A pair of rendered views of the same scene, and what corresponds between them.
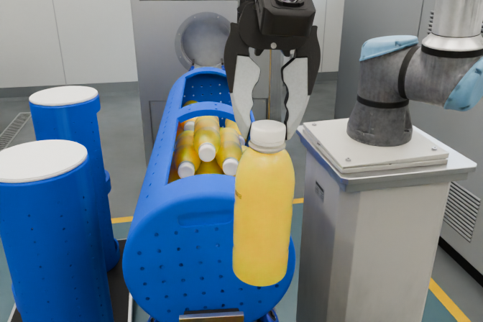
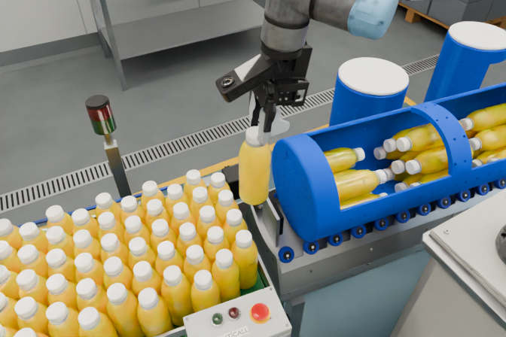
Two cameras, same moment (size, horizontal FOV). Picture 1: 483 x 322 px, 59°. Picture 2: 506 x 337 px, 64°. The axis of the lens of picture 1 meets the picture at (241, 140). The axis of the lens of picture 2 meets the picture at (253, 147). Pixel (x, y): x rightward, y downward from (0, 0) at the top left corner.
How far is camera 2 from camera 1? 0.76 m
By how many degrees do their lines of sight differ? 63
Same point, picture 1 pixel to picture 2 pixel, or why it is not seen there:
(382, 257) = (438, 327)
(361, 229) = (429, 288)
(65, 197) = (361, 108)
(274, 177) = (242, 154)
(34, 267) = not seen: hidden behind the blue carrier
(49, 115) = (449, 46)
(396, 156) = (486, 271)
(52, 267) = not seen: hidden behind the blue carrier
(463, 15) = not seen: outside the picture
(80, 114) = (471, 58)
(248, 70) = (253, 101)
